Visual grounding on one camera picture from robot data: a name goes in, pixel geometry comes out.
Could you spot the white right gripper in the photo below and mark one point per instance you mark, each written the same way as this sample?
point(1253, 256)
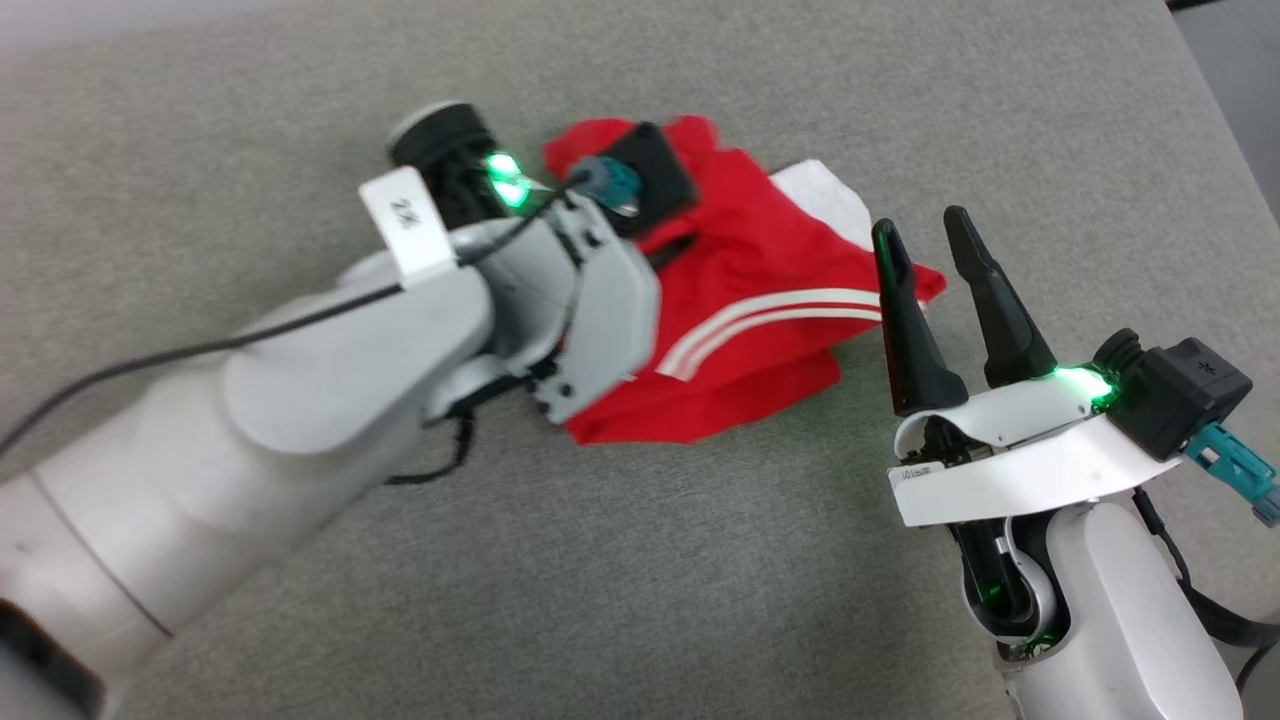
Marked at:
point(1030, 470)

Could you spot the red white basketball jersey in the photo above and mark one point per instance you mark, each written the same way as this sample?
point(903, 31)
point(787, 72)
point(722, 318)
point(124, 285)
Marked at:
point(760, 270)

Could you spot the grey fabric sofa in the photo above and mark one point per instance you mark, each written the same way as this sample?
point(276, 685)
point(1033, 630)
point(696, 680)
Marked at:
point(700, 600)

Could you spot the teal left camera connector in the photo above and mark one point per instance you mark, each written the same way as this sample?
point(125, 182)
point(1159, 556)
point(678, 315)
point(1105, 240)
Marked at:
point(605, 185)

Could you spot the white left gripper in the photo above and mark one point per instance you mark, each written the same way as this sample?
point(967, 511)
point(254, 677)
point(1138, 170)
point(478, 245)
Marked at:
point(405, 225)

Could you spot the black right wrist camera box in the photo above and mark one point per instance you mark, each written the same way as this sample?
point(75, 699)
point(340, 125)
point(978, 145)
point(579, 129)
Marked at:
point(1175, 395)

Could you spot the teal camera connector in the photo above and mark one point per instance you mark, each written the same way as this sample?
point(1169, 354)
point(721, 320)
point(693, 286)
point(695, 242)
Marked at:
point(1235, 475)
point(605, 185)

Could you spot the teal right camera connector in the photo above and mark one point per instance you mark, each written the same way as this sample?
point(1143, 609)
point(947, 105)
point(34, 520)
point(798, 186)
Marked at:
point(1235, 475)

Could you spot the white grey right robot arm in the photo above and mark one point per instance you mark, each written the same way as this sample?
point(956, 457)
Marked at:
point(1120, 620)

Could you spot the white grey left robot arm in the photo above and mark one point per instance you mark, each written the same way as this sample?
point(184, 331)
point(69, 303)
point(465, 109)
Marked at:
point(300, 400)

